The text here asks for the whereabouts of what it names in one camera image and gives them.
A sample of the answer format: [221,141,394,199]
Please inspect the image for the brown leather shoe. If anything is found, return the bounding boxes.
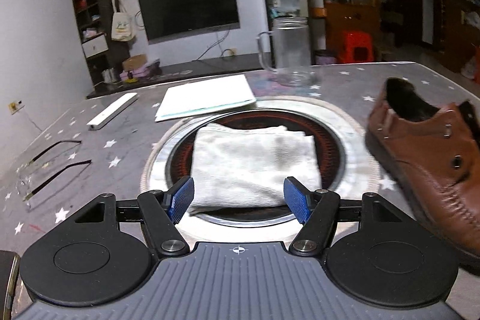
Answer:
[365,78,479,272]

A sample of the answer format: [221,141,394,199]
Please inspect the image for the round black induction cooktop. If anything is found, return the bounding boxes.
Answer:
[164,109,346,227]

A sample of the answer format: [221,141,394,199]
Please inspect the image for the white folded towel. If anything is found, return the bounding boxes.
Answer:
[189,124,321,214]

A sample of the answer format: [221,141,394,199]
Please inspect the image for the white paper sheet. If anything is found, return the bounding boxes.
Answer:
[154,75,256,122]

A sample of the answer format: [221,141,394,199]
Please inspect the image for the white remote control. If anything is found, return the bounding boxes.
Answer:
[87,93,138,131]

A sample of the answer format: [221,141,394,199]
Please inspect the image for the purple patterned bin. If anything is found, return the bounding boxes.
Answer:
[314,49,337,65]

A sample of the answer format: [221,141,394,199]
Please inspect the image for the cardboard box on console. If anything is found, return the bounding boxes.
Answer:
[122,54,147,71]

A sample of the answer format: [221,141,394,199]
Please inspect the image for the clear glass mug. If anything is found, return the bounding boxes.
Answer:
[256,17,317,87]

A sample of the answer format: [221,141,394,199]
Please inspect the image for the red plastic stool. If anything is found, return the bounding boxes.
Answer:
[337,30,374,64]

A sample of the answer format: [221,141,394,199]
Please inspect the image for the white canvas tote bag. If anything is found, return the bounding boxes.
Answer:
[111,0,135,42]

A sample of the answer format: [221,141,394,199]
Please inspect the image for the black flat television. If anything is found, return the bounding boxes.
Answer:
[138,0,240,41]

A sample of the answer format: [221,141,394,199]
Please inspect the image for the dark cubby bookshelf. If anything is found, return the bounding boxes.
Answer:
[72,0,129,91]

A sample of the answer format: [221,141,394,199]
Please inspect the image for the clear frame eyeglasses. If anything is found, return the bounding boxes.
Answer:
[16,140,92,212]

